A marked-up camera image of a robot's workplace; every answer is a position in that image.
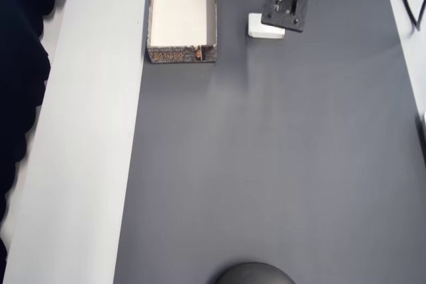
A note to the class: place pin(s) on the black rounded dome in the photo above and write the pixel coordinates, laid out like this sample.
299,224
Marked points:
254,274

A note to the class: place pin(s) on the dark scalloped fabric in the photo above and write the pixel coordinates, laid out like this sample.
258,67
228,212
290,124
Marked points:
16,48

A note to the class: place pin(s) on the white rectangular block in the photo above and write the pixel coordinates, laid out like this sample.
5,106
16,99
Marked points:
256,29

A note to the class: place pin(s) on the grey desk mat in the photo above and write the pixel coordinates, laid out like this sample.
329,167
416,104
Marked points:
266,147

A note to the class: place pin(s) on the patterned open cardboard box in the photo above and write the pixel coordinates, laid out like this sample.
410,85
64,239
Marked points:
181,4

